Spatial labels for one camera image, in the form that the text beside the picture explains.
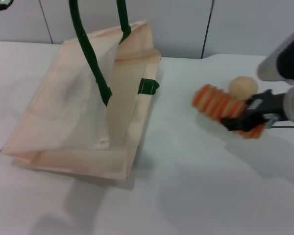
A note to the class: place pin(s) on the long orange striped bread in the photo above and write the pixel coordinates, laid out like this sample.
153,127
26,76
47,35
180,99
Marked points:
215,102

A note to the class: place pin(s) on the round egg yolk pastry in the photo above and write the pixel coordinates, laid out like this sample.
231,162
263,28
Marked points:
242,86

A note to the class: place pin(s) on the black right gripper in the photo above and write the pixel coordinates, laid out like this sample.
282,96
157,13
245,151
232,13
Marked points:
267,105

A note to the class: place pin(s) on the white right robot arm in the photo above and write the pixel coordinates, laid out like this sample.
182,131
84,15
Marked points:
279,63

